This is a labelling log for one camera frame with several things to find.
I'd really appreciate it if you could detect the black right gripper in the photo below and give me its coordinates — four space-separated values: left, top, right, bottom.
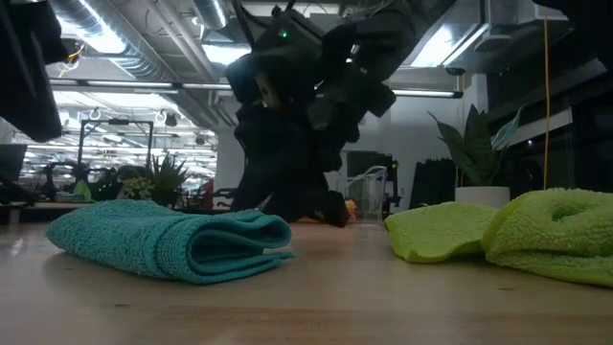
224 11 397 226

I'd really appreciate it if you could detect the orange microfiber towel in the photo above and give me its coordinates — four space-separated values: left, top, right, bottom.
296 198 358 224

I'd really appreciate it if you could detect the teal microfiber towel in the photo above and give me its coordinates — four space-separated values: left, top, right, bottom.
46 199 294 286

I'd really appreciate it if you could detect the green microfiber towel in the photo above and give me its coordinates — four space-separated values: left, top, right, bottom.
383 188 613 288

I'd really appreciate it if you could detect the clear plastic bin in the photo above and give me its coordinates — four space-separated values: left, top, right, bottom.
334 165 390 221

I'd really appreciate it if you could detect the dark monitor screen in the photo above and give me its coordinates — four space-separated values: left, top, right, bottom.
0 143 29 182

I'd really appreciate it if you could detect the long LED light bar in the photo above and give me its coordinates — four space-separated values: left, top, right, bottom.
50 79 465 99

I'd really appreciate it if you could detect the small spiky succulent plant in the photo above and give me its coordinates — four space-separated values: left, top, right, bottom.
122 153 191 208

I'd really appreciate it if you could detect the black ribbed panel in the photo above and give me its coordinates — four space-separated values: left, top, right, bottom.
412 157 457 210

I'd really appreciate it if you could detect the leafy plant in white pot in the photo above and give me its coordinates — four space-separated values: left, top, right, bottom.
428 103 523 208

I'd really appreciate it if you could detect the yellow cable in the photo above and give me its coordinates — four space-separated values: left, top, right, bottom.
542 16 553 192

